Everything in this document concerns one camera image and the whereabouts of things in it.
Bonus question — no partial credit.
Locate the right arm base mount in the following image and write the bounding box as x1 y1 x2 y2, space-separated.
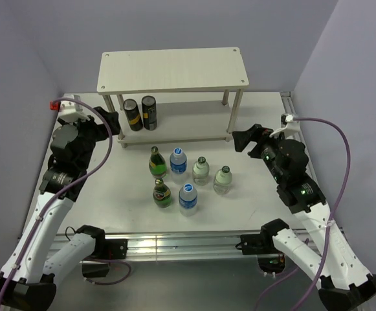
235 233 286 274

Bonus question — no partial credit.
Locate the black can left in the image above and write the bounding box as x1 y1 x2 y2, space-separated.
124 98 143 132

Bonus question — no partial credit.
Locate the clear glass bottle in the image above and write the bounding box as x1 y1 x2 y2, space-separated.
192 156 210 186
214 166 232 194

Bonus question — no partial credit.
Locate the green Perrier bottle front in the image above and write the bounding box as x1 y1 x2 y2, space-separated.
153 178 171 208

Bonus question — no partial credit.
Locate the white two-tier shelf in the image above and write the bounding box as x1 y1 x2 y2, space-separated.
96 47 249 148

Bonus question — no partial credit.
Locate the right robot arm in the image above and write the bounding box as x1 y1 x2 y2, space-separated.
232 124 376 310

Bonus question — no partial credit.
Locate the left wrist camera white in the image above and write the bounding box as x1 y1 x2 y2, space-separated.
50 95 89 123

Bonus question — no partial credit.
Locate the water bottle blue label back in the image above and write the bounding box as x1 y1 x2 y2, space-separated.
170 147 188 185

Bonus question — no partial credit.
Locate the green glass bottle back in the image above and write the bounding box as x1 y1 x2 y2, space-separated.
149 146 167 178

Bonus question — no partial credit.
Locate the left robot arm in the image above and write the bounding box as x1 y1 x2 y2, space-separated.
0 107 121 310

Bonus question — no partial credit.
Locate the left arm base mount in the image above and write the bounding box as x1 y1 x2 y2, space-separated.
82 238 127 280

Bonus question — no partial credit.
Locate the black can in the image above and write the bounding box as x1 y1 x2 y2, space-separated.
124 98 143 132
142 95 157 131

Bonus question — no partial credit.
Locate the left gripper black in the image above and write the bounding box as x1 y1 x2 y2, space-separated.
58 106 119 170

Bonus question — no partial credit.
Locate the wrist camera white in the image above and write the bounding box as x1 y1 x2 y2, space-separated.
269 113 300 139
50 95 89 123

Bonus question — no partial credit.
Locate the black can right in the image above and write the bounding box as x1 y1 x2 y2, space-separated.
142 95 157 131

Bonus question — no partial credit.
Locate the water bottle blue label front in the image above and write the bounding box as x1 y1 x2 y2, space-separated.
178 183 198 216

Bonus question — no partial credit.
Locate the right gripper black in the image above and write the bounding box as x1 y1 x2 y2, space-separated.
232 123 291 183

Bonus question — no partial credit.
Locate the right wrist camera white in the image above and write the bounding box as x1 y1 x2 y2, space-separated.
269 113 300 139

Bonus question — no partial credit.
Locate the aluminium rail frame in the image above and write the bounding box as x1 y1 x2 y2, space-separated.
16 91 347 263

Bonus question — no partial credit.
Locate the water bottle blue label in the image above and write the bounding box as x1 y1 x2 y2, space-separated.
170 147 188 185
178 183 198 216

